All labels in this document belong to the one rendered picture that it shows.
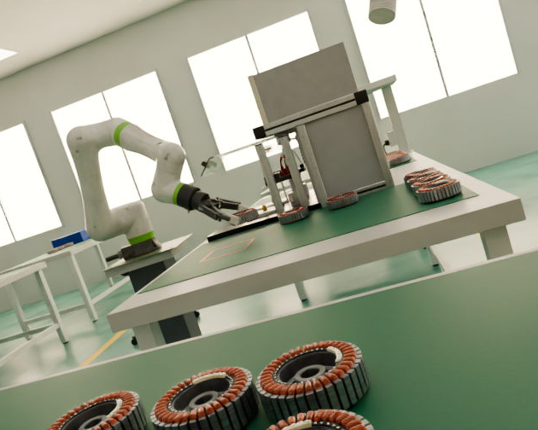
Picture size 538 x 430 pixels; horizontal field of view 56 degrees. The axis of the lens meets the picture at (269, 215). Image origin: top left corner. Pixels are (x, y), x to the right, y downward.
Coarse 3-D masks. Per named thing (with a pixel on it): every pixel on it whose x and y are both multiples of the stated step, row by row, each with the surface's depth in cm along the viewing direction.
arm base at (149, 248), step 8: (152, 240) 237; (120, 248) 235; (128, 248) 235; (136, 248) 234; (144, 248) 233; (152, 248) 234; (112, 256) 236; (120, 256) 235; (128, 256) 234; (136, 256) 234
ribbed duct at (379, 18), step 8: (376, 0) 293; (384, 0) 291; (392, 0) 292; (376, 8) 291; (384, 8) 290; (392, 8) 291; (368, 16) 299; (376, 16) 298; (384, 16) 297; (392, 16) 296; (384, 24) 304
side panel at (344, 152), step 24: (336, 120) 185; (360, 120) 184; (312, 144) 188; (336, 144) 186; (360, 144) 185; (312, 168) 188; (336, 168) 188; (360, 168) 186; (384, 168) 184; (336, 192) 189; (360, 192) 187
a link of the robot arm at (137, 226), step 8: (112, 208) 231; (120, 208) 231; (128, 208) 231; (136, 208) 233; (144, 208) 237; (120, 216) 228; (128, 216) 230; (136, 216) 232; (144, 216) 235; (128, 224) 230; (136, 224) 232; (144, 224) 234; (128, 232) 233; (136, 232) 233; (144, 232) 234; (152, 232) 238; (128, 240) 236; (136, 240) 233; (144, 240) 234
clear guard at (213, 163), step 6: (270, 138) 194; (252, 144) 194; (234, 150) 193; (216, 156) 195; (222, 156) 214; (210, 162) 199; (216, 162) 209; (204, 168) 197; (210, 168) 204; (216, 168) 215; (204, 174) 200
